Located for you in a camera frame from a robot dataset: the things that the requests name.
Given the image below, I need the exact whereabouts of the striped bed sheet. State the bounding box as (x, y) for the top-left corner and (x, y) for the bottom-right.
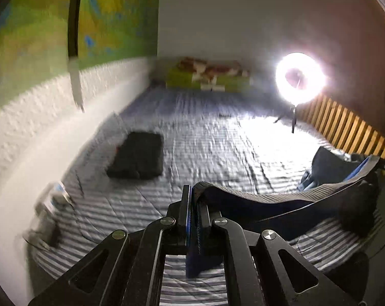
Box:
(27, 86), (385, 306)

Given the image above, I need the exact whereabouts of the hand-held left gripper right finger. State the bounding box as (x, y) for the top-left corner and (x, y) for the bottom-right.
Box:
(196, 202), (360, 306)

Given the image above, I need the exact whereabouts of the ring light stand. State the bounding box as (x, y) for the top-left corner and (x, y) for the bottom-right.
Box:
(273, 104), (299, 134)

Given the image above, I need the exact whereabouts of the blue garment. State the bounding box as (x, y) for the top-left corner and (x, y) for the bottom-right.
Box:
(185, 155), (384, 278)

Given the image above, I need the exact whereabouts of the blurred white object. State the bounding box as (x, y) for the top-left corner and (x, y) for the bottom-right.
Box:
(22, 181), (75, 251)

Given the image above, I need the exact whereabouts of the pile of dark clothes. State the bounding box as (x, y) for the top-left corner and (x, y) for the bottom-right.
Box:
(297, 146), (371, 193)

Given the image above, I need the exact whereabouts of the green brown patterned pillow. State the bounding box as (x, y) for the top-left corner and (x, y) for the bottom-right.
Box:
(165, 57), (253, 93)

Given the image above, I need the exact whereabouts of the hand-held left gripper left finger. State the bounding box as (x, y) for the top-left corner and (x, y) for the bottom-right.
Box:
(28, 184), (193, 306)

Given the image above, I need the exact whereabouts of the yellow wooden slatted rail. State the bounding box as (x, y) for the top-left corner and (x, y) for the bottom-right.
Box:
(297, 94), (385, 163)

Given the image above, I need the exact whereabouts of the folded black garment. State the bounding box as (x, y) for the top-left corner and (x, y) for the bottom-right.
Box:
(106, 131), (165, 180)

